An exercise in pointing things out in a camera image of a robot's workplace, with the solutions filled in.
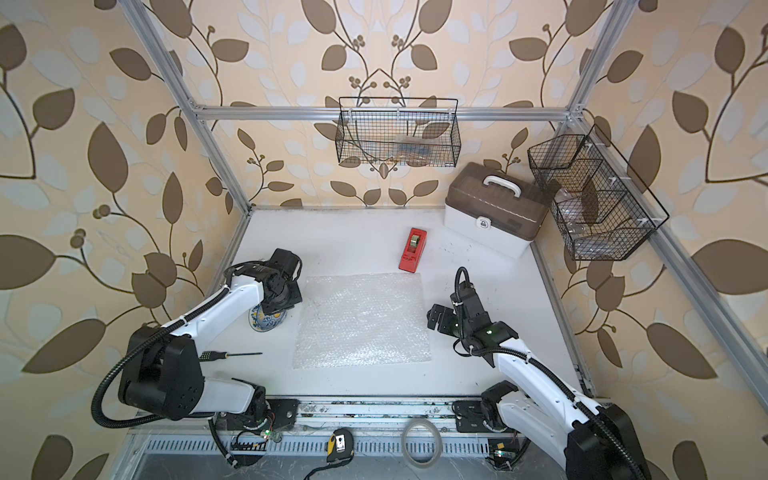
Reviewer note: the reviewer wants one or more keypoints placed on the black wire basket back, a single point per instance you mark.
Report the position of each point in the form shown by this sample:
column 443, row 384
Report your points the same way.
column 398, row 130

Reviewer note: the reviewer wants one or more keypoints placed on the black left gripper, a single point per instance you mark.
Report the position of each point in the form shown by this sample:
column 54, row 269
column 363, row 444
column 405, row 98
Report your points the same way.
column 296, row 298

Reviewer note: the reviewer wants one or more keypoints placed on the yellow black tape measure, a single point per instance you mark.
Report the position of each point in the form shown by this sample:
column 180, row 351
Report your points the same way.
column 341, row 446

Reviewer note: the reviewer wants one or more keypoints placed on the black wire basket right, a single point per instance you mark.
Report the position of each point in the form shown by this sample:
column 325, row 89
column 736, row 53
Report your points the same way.
column 600, row 203

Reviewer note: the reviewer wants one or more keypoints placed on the clear packing tape roll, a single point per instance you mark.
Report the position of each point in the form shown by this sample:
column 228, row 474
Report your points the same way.
column 421, row 443

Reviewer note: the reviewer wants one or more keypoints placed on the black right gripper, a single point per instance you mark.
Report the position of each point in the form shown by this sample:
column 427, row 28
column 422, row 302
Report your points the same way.
column 447, row 314

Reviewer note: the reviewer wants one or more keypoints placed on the clear bubble wrap sheet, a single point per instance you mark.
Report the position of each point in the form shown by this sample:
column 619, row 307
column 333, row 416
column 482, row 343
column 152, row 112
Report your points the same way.
column 362, row 320

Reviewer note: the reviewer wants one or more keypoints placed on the black wire basket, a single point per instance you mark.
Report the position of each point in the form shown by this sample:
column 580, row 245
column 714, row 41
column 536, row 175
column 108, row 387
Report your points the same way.
column 398, row 130
column 600, row 203

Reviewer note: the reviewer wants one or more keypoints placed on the black handled screwdriver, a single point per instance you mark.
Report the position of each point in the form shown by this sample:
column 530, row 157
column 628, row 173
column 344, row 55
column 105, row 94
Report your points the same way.
column 211, row 356

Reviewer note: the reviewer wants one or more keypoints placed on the white brown storage box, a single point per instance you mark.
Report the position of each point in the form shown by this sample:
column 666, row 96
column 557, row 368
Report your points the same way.
column 495, row 210

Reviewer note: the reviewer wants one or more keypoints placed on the aluminium frame rail front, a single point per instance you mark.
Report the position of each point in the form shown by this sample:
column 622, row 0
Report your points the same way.
column 303, row 428

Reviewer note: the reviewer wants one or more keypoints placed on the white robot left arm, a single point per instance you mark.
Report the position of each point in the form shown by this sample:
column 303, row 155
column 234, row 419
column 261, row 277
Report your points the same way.
column 165, row 377

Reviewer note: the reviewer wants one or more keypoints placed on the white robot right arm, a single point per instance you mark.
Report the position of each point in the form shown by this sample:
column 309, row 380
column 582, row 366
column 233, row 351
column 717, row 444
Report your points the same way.
column 587, row 439

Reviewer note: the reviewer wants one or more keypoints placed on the red tape dispenser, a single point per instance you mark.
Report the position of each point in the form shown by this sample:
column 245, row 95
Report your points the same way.
column 410, row 258

